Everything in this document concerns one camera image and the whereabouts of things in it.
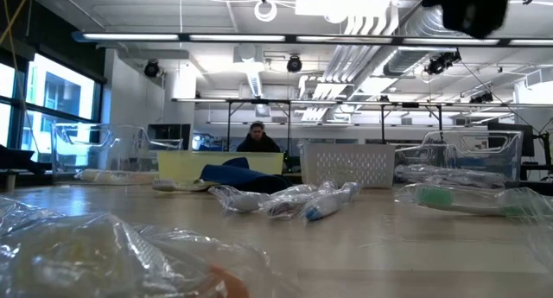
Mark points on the purple toothbrush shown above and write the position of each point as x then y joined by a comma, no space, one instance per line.
432,172
475,180

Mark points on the blue plastic scoop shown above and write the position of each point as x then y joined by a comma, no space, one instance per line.
242,177

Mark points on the black monitor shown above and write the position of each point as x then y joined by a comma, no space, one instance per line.
528,142
168,136

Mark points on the clear plastic bin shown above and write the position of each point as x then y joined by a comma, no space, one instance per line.
497,155
108,147

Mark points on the white perforated plastic basket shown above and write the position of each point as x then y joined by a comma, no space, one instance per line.
345,164

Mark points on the long ceiling light strip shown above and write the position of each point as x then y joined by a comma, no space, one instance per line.
237,37

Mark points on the person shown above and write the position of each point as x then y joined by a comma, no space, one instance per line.
258,144

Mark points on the yellow plastic bin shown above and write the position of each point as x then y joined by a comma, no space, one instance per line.
181,164

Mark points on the window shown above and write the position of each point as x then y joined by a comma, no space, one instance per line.
60,95

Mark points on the black ceiling camera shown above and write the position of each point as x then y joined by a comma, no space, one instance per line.
436,65
151,69
294,65

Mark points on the silver ventilation duct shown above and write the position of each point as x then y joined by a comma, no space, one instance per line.
402,61

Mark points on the distant black workstation frame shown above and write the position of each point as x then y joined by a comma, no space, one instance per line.
259,101

